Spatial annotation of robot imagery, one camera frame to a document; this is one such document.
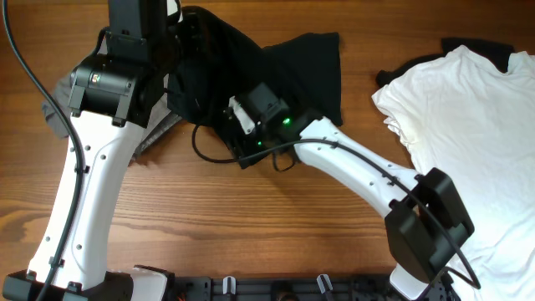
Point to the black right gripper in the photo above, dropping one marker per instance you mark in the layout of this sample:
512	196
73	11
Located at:
242	145

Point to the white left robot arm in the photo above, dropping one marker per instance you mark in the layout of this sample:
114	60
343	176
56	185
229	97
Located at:
113	92

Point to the white t-shirt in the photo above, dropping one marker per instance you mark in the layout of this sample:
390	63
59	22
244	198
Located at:
460	114

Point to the black garment under white shirt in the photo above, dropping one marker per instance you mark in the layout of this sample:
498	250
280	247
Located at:
497	53

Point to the black shorts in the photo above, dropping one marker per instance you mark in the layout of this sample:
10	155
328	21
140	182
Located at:
218	61

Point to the grey folded shorts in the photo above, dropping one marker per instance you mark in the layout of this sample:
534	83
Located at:
161	118

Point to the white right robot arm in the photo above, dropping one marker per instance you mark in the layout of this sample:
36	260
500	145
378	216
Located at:
425	219

